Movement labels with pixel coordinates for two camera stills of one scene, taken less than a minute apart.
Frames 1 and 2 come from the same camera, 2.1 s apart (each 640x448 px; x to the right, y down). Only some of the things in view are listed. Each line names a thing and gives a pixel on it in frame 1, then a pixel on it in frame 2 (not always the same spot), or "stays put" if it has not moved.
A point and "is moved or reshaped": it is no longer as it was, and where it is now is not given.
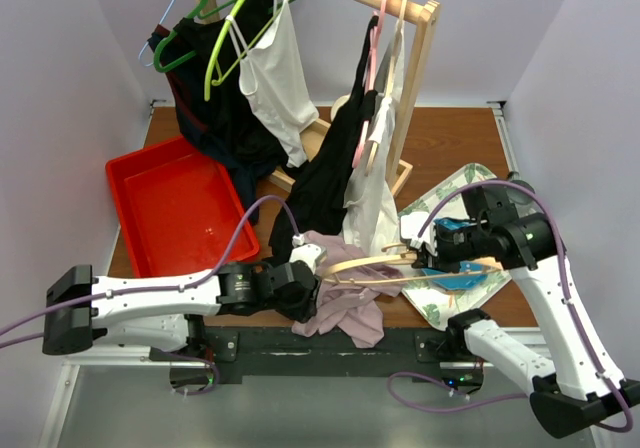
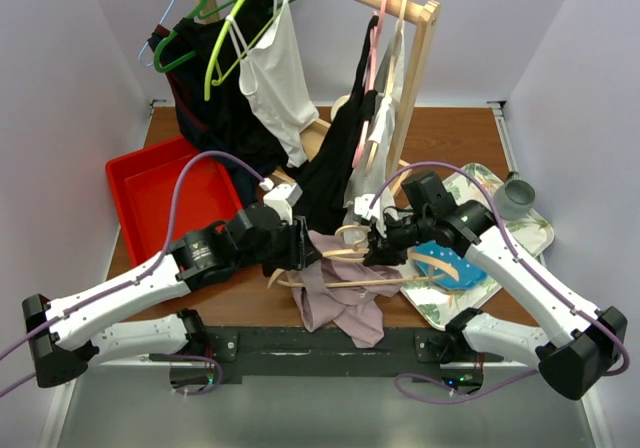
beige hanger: (390, 75) stays put
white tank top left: (275, 80) stays put
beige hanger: (331, 275) is moved or reshaped
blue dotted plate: (463, 282) stays put
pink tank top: (349, 283) is moved or reshaped
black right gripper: (432, 255) -> (382, 250)
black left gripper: (305, 309) -> (301, 250)
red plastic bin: (178, 211) stays put
